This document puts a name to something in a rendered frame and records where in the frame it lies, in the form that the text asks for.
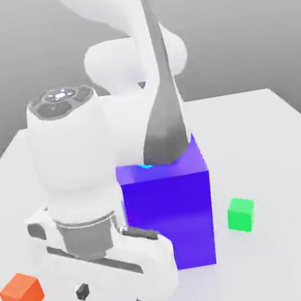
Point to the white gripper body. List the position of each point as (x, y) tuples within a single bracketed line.
[(147, 261)]

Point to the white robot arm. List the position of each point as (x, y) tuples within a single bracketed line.
[(72, 163)]

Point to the small orange cube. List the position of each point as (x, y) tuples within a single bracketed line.
[(21, 296)]

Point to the small cyan cube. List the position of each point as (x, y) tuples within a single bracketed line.
[(147, 165)]

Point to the small green cube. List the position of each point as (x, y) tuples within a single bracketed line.
[(241, 215)]

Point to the large blue box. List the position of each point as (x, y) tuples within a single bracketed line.
[(174, 212)]

